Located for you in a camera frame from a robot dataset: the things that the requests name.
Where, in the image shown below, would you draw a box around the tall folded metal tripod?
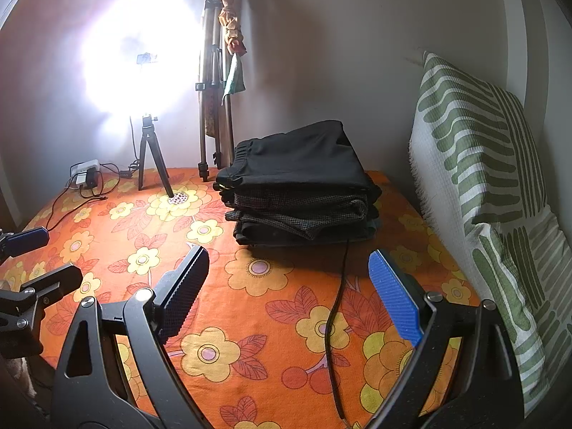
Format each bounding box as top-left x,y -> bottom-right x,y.
196,0 -> 235,182

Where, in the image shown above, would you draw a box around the orange floral bed sheet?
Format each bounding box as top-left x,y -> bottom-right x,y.
0,166 -> 481,429

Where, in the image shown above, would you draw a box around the black pants with yellow stripes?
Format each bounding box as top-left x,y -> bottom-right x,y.
214,120 -> 383,193

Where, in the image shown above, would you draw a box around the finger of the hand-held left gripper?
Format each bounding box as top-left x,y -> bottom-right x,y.
0,227 -> 50,260
20,263 -> 84,305

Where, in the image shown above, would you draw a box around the small black tripod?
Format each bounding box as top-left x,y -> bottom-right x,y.
138,114 -> 175,198

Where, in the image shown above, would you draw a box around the black ring light cable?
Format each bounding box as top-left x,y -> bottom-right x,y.
118,116 -> 144,179

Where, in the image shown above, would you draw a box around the green striped pillow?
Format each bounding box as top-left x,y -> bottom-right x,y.
409,51 -> 564,416

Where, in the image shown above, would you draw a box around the white power strip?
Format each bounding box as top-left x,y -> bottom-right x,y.
70,159 -> 100,177

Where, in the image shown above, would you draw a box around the colourful hanging cloth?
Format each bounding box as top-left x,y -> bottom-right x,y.
212,0 -> 247,97

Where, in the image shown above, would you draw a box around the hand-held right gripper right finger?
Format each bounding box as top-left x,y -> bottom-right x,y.
362,249 -> 524,429

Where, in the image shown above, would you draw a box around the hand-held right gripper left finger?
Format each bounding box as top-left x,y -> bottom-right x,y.
51,245 -> 211,429

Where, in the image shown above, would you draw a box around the looped black cable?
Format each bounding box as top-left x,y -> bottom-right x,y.
45,163 -> 121,231

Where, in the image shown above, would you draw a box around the stack of folded dark clothes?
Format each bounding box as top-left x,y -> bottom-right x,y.
223,183 -> 383,247

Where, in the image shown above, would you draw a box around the thin black cable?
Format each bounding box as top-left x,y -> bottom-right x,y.
325,237 -> 351,421

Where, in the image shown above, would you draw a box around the bright ring light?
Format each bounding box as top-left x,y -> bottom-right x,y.
80,0 -> 202,117

